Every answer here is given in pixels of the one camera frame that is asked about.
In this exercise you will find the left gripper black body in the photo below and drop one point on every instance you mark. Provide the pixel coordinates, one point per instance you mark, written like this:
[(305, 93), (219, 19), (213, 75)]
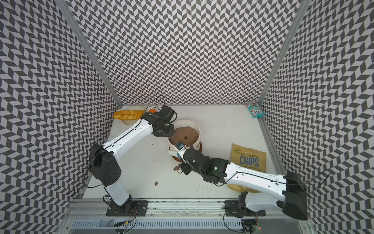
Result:
[(166, 131)]

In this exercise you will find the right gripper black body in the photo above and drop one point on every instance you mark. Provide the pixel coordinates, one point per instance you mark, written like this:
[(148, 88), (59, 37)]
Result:
[(187, 168)]

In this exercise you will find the white ceramic pot with mud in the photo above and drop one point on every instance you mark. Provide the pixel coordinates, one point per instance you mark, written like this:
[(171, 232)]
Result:
[(186, 131)]

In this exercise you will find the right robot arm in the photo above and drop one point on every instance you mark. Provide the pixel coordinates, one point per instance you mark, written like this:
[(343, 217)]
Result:
[(286, 192)]

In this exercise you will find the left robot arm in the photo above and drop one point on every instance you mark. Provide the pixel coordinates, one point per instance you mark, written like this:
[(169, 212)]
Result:
[(104, 159)]

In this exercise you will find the baguette bread loaf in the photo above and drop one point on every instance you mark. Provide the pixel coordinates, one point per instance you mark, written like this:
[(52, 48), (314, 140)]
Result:
[(128, 115)]

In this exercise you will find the yellow chips bag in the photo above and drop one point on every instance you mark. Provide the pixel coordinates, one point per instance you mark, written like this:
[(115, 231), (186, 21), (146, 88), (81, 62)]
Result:
[(248, 158)]

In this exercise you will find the teal snack packet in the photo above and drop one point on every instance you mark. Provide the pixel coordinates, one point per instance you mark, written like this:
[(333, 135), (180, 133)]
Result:
[(255, 109)]

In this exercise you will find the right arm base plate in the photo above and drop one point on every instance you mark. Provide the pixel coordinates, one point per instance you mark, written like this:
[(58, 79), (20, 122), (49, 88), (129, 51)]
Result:
[(238, 209)]

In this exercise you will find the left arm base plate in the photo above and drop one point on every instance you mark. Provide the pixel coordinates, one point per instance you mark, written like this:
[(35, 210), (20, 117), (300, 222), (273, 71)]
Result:
[(130, 207)]

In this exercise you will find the aluminium front rail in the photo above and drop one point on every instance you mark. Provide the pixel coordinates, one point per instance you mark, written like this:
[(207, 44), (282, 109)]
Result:
[(174, 216)]

